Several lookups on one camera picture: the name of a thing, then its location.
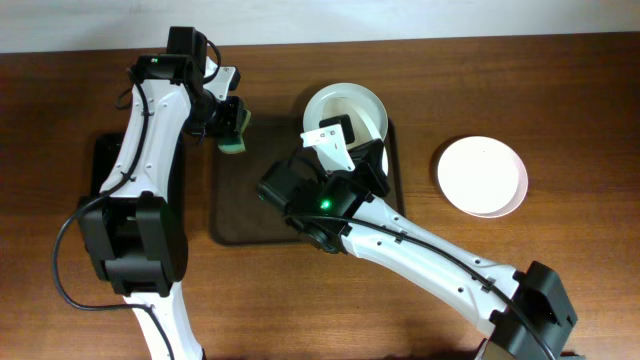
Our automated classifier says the green dish sponge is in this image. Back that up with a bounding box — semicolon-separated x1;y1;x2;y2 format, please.
217;110;251;155

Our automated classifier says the brown plastic serving tray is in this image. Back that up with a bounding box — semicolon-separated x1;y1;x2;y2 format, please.
210;114;406;246

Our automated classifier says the black rectangular sponge tray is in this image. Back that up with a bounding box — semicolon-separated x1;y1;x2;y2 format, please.
90;132;185;212

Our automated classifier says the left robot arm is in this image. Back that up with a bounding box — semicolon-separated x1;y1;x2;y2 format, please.
76;26;250;359

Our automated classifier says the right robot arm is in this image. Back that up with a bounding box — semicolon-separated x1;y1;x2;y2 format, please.
257;115;578;359

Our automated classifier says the white plate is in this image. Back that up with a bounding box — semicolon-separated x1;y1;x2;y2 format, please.
302;82;390;176
436;136;529;219

